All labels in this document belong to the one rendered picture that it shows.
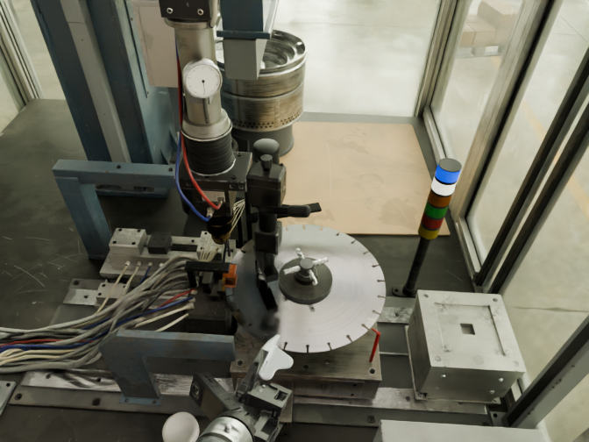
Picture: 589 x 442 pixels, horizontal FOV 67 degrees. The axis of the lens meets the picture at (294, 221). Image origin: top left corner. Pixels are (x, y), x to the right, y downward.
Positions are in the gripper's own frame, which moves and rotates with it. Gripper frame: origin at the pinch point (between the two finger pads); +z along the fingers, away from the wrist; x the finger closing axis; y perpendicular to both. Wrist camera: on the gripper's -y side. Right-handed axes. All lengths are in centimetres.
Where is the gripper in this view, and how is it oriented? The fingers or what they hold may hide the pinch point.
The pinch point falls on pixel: (266, 368)
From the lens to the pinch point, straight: 89.7
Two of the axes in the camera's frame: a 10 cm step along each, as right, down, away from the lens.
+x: 2.4, -9.4, -2.3
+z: 2.9, -1.6, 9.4
